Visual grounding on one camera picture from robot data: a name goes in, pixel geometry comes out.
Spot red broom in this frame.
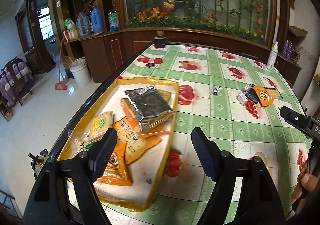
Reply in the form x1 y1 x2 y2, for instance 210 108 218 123
54 40 67 91

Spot operator right hand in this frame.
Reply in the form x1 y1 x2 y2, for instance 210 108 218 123
290 162 319 203

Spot white plastic bucket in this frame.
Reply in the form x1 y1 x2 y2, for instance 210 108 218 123
70 57 92 87

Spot cracker pack green ends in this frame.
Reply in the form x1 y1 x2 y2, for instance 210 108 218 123
88 111 113 142

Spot small dark jar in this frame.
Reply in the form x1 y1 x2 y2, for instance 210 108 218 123
153 30 165 49

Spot wooden sofa with cushions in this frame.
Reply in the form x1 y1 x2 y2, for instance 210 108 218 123
1 57 34 107

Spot orange cartoon snack pack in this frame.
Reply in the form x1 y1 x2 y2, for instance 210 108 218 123
97 142 132 187

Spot dark green snack pack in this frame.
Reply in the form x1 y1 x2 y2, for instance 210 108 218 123
245 88 259 104

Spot small white patterned box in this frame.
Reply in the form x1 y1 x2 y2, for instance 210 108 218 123
236 91 248 105

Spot large silver foil snack bag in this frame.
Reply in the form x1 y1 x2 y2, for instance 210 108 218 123
120 85 174 134

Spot grey thermos jug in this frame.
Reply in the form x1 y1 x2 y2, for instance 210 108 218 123
76 12 91 36

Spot orange snack bag with text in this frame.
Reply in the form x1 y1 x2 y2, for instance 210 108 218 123
113 117 162 165

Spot orange triangular snack pack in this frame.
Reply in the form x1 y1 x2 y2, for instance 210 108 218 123
252 85 274 107

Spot green white bag on shelf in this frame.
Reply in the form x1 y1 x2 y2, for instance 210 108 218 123
63 18 77 31

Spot small dark bottle cap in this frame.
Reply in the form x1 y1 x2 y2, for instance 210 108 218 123
146 63 155 68

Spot small foil candy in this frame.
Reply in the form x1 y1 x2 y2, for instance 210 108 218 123
211 86 222 96

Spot blue thermos jug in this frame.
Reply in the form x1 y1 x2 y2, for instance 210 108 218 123
90 7 103 34

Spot white spray bottle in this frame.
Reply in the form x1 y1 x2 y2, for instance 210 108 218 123
266 41 278 70

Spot blue green bag on shelf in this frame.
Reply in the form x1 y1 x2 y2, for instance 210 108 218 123
108 9 120 31

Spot yellow cardboard tray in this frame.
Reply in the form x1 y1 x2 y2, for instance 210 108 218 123
58 77 179 212

